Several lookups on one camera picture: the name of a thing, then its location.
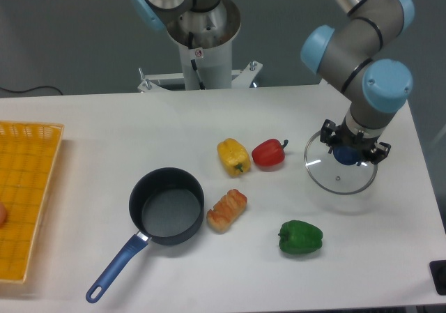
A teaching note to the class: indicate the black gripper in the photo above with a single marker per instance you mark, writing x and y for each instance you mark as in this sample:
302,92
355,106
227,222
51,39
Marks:
352,139

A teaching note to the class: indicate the glass lid blue knob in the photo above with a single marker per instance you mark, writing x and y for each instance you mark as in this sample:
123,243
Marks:
333,176

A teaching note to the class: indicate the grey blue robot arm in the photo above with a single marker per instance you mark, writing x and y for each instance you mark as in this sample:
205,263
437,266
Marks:
345,58

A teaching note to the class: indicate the red bell pepper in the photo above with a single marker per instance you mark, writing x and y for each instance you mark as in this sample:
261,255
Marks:
269,153

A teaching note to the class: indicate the green bell pepper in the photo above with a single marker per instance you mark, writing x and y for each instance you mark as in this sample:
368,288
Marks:
298,237

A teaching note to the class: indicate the yellow bell pepper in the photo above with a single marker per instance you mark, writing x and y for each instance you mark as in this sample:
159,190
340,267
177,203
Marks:
233,157

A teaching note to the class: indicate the black device at table edge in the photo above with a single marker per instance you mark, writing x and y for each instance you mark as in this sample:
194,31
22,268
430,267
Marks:
438,272

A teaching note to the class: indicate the toy pastry bread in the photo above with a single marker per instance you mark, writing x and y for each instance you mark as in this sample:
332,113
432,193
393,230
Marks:
226,211

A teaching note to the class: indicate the yellow woven basket tray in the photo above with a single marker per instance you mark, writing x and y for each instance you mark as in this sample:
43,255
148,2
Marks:
28,154

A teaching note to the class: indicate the orange item in basket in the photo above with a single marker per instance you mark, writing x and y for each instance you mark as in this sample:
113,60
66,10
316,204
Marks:
3,213

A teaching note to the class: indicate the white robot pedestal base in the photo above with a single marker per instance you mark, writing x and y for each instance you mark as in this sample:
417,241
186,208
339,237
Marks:
204,42

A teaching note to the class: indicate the dark saucepan blue handle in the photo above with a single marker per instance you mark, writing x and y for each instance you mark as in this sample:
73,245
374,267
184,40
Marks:
167,207

